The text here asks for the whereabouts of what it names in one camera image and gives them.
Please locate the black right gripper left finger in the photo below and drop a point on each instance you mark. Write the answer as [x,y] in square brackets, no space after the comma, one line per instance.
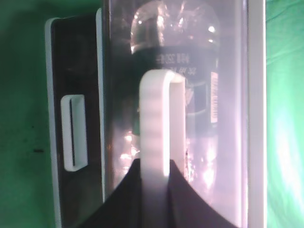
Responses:
[124,207]

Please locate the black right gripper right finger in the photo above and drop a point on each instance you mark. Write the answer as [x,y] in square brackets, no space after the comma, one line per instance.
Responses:
[186,209]

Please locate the translucent brown drawer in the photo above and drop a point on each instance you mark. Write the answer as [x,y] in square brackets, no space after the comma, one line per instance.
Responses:
[74,122]
[148,118]

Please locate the clear plastic water bottle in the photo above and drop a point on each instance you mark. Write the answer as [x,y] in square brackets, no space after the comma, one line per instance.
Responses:
[182,36]

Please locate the green table cloth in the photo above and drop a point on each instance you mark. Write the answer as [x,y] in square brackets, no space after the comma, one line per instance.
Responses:
[26,195]

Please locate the green cloth backdrop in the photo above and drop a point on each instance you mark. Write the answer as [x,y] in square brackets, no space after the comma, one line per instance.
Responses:
[285,113]

